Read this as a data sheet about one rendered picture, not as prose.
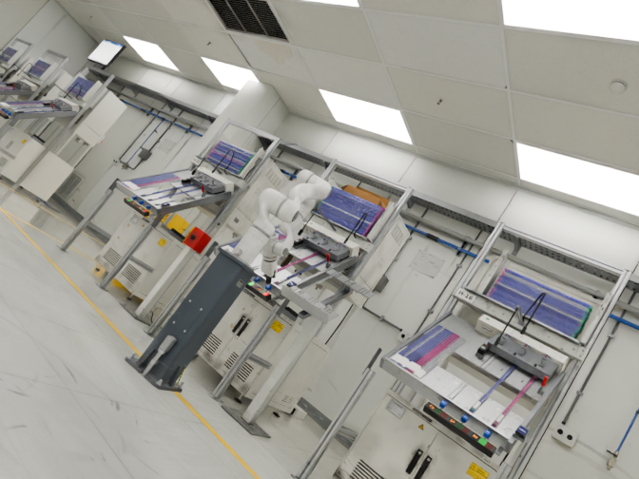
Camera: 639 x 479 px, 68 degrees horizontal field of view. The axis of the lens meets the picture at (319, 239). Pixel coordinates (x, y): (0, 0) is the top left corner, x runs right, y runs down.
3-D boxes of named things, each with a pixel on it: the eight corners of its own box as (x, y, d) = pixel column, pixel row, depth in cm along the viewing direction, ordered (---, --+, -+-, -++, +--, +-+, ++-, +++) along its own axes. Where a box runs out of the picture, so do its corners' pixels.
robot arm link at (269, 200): (266, 235, 242) (294, 199, 246) (239, 217, 246) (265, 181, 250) (271, 241, 253) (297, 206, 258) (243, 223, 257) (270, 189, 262)
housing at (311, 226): (350, 265, 334) (352, 248, 328) (301, 239, 363) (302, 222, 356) (357, 261, 340) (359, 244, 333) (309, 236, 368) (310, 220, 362)
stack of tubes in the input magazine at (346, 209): (363, 236, 335) (384, 206, 340) (312, 211, 365) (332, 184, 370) (369, 244, 345) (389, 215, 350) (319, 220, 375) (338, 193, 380)
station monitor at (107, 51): (104, 67, 616) (125, 44, 624) (85, 60, 650) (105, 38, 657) (111, 74, 627) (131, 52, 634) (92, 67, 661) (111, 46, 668)
